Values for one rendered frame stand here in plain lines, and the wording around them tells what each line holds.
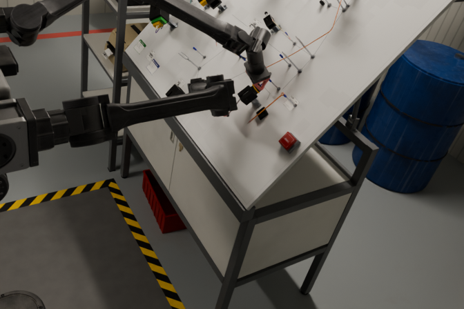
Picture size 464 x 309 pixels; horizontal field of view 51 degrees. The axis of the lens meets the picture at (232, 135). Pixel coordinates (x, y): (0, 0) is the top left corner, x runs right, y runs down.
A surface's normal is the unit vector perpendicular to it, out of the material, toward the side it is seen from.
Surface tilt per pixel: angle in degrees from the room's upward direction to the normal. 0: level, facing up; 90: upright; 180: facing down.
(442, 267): 0
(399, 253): 0
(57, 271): 0
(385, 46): 50
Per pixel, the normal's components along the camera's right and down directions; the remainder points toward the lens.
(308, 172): 0.19, -0.79
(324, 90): -0.52, -0.36
